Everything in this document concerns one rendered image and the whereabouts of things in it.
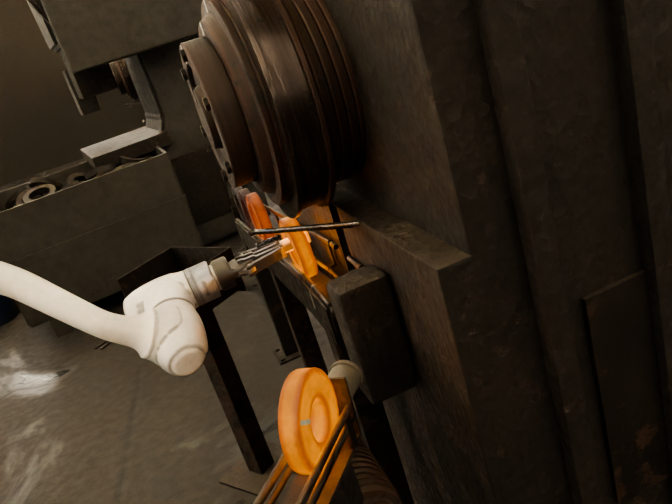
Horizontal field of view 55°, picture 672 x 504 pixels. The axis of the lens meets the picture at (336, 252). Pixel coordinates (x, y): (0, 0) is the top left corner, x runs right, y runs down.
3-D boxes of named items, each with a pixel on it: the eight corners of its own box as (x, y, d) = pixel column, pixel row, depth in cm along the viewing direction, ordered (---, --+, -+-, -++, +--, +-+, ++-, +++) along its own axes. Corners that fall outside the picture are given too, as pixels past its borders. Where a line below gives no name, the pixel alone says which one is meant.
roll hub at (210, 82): (241, 168, 141) (195, 38, 131) (270, 191, 116) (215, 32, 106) (217, 177, 140) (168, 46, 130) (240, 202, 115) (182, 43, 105)
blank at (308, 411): (344, 467, 101) (324, 468, 102) (336, 366, 104) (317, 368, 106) (301, 483, 87) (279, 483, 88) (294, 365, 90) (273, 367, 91)
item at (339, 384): (362, 435, 105) (345, 376, 102) (361, 437, 104) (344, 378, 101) (320, 437, 107) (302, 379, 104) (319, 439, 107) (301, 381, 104)
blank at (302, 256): (286, 211, 159) (273, 216, 159) (299, 218, 144) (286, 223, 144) (308, 267, 163) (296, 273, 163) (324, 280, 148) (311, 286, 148)
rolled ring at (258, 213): (245, 205, 217) (254, 202, 218) (266, 255, 214) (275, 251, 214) (244, 186, 199) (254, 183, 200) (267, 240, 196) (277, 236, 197)
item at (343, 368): (367, 388, 112) (358, 357, 111) (353, 417, 104) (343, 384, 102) (334, 390, 114) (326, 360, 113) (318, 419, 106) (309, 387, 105)
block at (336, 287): (406, 366, 128) (375, 258, 120) (424, 384, 121) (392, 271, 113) (358, 388, 126) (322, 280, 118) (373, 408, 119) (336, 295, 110)
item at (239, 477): (250, 437, 219) (170, 246, 194) (308, 452, 203) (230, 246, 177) (207, 479, 205) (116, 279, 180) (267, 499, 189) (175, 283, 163)
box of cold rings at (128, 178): (190, 240, 452) (147, 131, 424) (215, 272, 378) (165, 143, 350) (42, 300, 425) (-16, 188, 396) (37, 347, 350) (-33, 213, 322)
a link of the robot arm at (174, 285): (195, 293, 155) (207, 324, 145) (133, 321, 152) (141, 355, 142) (178, 258, 149) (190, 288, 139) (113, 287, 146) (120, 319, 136)
